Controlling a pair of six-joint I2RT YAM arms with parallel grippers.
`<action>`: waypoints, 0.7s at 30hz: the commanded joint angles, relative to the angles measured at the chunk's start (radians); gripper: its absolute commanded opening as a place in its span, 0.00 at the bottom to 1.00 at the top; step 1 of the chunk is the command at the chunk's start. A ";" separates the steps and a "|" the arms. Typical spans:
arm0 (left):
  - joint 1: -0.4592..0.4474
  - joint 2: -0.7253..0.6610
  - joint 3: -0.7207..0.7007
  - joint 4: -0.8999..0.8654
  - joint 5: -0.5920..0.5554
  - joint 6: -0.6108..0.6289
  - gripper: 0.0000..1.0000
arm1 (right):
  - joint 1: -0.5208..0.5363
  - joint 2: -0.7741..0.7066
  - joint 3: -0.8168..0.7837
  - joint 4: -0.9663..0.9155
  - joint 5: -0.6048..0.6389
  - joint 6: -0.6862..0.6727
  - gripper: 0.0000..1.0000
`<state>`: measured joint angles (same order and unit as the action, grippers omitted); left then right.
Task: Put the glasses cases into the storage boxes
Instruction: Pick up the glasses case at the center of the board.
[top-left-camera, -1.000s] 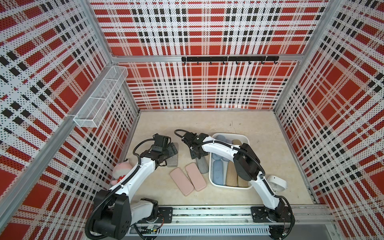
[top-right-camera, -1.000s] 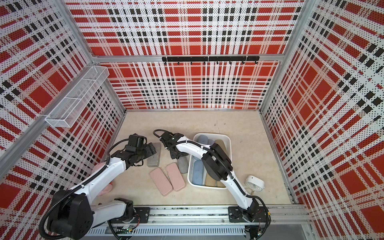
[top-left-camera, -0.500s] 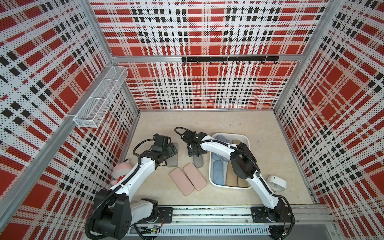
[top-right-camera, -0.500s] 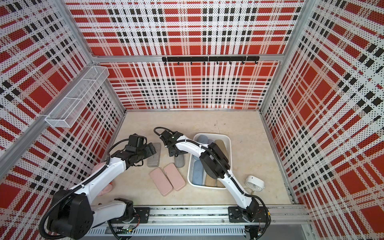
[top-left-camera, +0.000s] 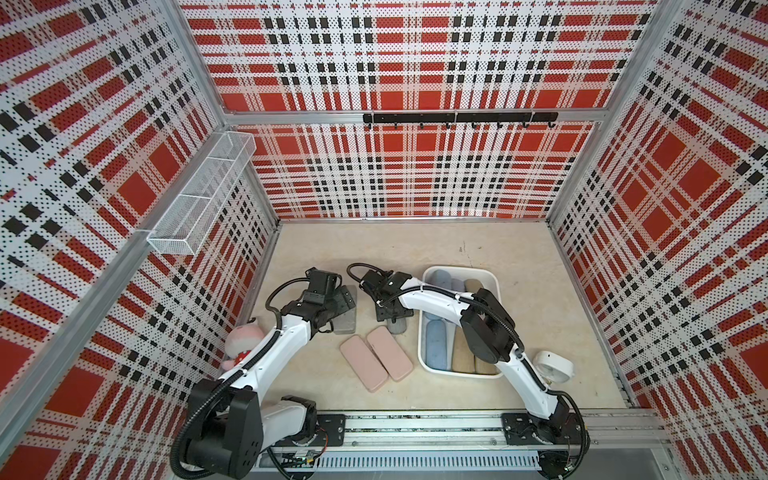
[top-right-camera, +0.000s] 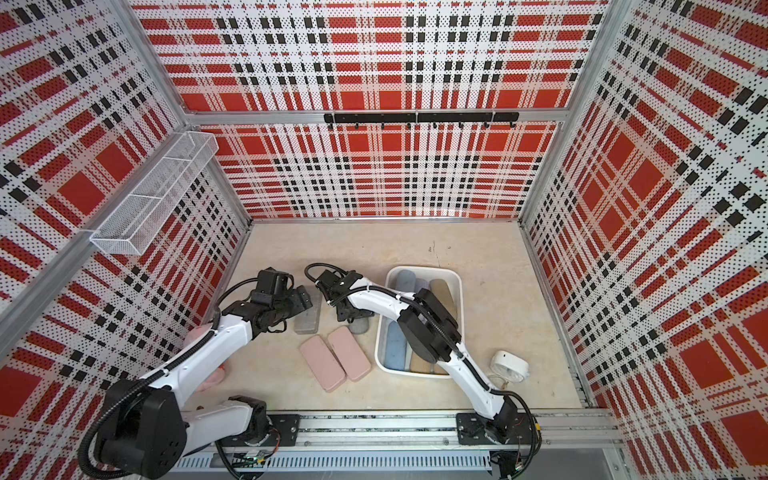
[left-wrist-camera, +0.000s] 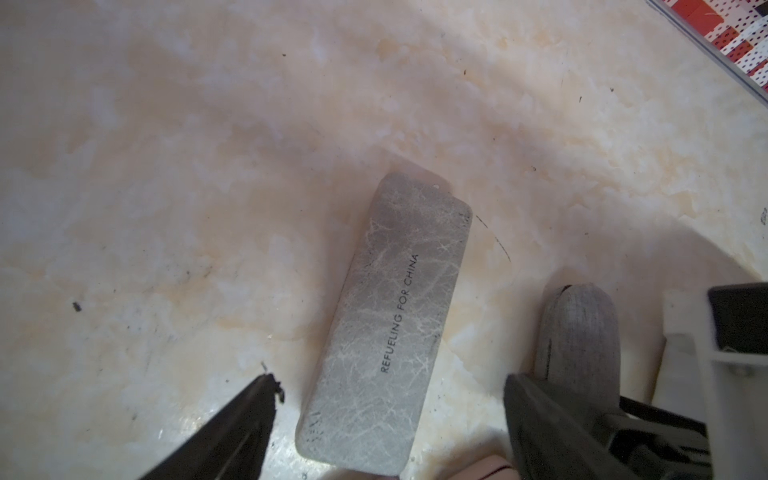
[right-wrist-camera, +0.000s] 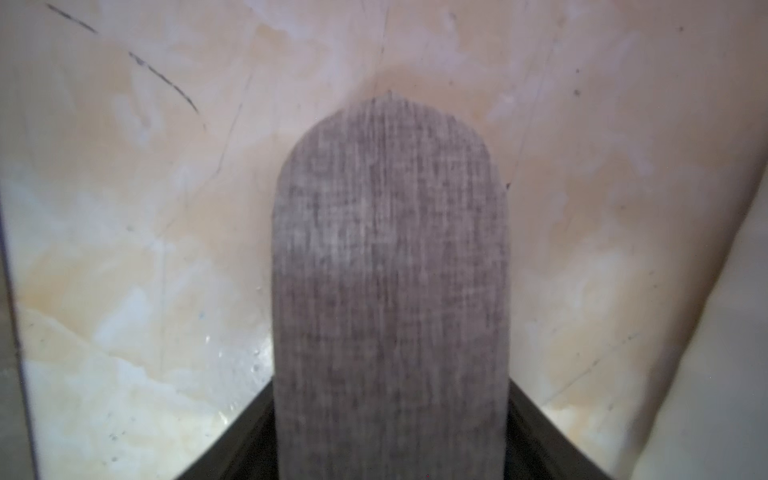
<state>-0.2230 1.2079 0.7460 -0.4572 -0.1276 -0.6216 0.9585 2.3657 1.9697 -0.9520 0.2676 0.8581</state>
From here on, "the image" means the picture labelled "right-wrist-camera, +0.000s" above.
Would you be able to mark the white plastic storage tray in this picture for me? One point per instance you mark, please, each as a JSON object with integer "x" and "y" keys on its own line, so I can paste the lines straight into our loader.
{"x": 713, "y": 421}

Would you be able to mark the grey glasses case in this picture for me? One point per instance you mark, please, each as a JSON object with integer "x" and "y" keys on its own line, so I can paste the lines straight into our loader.
{"x": 390, "y": 299}

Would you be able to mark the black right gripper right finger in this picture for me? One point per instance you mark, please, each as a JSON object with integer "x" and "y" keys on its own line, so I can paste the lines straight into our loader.
{"x": 537, "y": 450}

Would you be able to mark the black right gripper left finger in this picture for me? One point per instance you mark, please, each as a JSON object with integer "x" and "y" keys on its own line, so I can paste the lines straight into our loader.
{"x": 247, "y": 449}

